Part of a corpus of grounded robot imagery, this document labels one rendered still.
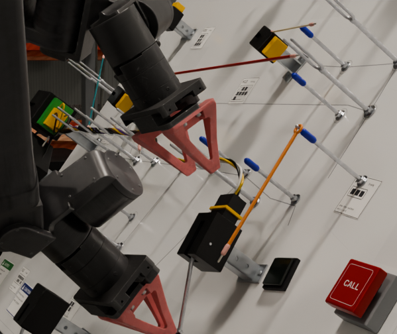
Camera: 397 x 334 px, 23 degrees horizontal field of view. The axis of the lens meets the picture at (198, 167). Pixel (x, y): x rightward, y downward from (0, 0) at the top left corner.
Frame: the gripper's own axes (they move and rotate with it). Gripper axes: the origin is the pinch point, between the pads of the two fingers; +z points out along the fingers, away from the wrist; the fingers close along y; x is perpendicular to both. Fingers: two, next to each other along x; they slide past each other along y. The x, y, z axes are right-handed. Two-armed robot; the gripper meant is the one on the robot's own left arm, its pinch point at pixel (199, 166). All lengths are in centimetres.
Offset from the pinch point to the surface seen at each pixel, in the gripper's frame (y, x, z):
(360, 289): -24.3, 4.5, 12.4
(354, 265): -21.8, 2.2, 11.4
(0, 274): 84, 6, 15
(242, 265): -0.7, 2.1, 12.3
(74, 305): 43.6, 8.6, 17.0
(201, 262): -0.6, 6.4, 8.9
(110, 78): 630, -290, 60
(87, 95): 142, -54, 3
